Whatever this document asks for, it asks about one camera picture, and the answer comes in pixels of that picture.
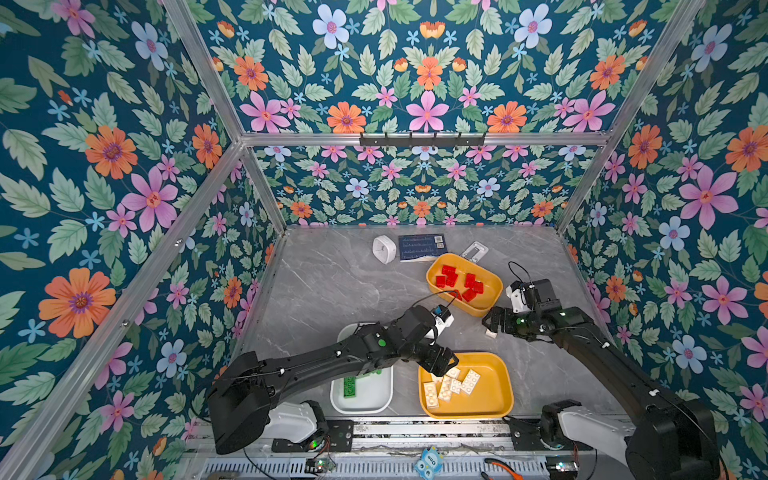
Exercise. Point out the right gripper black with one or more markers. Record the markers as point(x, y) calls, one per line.
point(506, 314)

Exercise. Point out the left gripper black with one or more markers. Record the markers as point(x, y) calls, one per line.
point(438, 358)

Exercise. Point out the cream long lego brick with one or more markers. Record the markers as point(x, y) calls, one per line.
point(431, 397)

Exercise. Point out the white wide lego brick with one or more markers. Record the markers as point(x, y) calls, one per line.
point(470, 381)

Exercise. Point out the large green lego plate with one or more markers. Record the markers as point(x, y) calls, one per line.
point(349, 387)

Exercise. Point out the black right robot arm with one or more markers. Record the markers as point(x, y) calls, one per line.
point(663, 436)

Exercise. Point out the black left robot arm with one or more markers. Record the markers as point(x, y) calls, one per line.
point(242, 398)

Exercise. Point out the far yellow plastic bin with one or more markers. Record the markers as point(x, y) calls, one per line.
point(479, 307)

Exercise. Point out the yellow plastic bin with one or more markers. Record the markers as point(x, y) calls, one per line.
point(479, 307)
point(492, 398)

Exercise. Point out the near yellow plastic bin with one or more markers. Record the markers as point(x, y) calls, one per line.
point(492, 398)

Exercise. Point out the white plastic bin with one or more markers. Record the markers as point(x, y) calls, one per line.
point(374, 394)

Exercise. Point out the dark blue book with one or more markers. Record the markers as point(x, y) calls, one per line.
point(421, 247)

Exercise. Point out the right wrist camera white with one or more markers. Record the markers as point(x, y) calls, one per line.
point(516, 293)

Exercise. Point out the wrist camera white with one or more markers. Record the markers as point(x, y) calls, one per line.
point(443, 317)
point(516, 293)

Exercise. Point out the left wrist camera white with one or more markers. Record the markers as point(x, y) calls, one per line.
point(443, 317)

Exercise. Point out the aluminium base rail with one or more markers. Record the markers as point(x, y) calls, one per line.
point(401, 433)

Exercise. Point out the black hook rail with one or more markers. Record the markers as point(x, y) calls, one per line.
point(408, 140)

